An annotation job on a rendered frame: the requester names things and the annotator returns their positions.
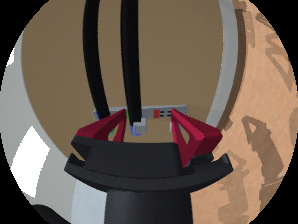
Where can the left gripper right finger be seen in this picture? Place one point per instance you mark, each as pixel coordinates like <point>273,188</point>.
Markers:
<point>203,138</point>

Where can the black bar with green ends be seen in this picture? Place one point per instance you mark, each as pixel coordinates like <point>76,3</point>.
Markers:
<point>91,57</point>

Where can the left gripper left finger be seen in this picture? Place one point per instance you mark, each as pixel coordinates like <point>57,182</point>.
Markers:
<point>101,129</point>

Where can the black bar with blue ends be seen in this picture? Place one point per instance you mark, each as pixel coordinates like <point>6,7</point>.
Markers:
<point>130,59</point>

